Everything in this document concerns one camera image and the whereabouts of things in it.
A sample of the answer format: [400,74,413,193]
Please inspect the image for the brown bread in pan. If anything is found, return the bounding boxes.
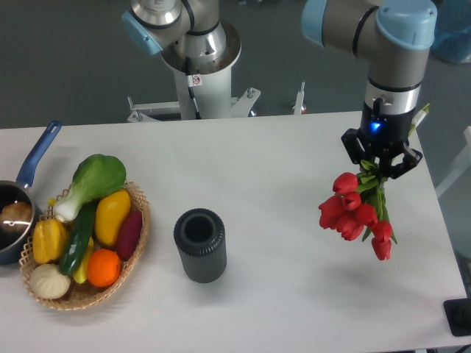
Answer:
[1,202,32,233]

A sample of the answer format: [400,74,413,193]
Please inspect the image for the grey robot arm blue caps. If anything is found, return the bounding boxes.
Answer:
[121,1,436,179]

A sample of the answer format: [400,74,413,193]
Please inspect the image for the yellow banana toy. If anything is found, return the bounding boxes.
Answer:
[73,238,94,285]

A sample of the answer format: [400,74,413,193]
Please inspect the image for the green bok choy toy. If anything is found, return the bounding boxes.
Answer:
[53,154,127,222]

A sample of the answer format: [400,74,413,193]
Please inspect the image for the orange fruit toy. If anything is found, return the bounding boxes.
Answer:
[87,249,121,288]

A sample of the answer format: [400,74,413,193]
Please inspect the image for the green cucumber toy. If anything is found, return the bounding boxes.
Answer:
[59,201,98,277]

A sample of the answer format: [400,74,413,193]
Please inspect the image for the black device at table edge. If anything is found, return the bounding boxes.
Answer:
[443,298,470,337]

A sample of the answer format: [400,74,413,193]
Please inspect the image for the woven wicker basket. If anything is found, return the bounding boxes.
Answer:
[18,182,151,310]

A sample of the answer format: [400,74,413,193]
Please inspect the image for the purple sweet potato toy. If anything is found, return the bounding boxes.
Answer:
[116,210,143,260]

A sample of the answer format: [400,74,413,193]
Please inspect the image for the blue saucepan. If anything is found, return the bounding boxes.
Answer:
[1,121,62,265]

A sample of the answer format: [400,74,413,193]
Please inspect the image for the white steamed bun toy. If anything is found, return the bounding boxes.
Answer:
[29,264,71,299]

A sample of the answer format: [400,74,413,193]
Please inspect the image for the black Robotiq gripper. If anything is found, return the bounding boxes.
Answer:
[341,102,422,179]

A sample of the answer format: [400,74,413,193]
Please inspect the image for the black cable on pedestal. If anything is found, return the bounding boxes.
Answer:
[185,57,202,121]

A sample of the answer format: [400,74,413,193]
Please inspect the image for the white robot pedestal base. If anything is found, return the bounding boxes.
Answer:
[124,13,261,122]

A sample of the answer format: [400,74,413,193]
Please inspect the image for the yellow bell pepper toy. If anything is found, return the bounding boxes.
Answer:
[32,218,68,264]

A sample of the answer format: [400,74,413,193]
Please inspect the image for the blue translucent bin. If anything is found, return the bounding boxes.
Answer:
[431,0,470,64]

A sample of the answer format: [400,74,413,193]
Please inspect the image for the yellow mango toy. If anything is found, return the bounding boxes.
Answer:
[94,189,131,248]

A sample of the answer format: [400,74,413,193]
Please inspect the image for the red tulip bouquet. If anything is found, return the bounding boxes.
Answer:
[318,160,397,261]

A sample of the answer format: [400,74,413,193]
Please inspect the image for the dark grey ribbed vase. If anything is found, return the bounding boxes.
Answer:
[174,208,227,283]

